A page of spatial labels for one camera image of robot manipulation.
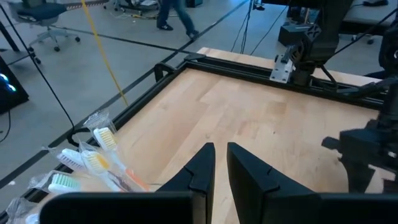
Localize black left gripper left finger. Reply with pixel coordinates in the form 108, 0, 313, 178
155, 142, 216, 224

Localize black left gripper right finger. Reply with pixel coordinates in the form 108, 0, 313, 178
226, 142, 321, 224

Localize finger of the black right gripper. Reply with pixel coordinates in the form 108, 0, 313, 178
341, 158, 376, 193
384, 179, 398, 194

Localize green white toothbrush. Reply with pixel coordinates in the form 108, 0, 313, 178
47, 172, 82, 194

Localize clear plastic bag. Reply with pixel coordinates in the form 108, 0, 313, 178
6, 108, 155, 224

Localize black tripod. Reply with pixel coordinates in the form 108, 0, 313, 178
230, 0, 289, 56

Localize person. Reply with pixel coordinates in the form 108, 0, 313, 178
156, 0, 200, 40

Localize black computer tower blue lights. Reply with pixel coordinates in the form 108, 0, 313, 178
0, 55, 30, 114

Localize blue office chair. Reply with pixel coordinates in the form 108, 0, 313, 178
8, 0, 82, 53

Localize black looped bracket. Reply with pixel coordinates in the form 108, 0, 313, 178
153, 61, 178, 83

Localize yellow hanging cable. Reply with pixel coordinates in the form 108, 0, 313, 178
80, 0, 130, 107

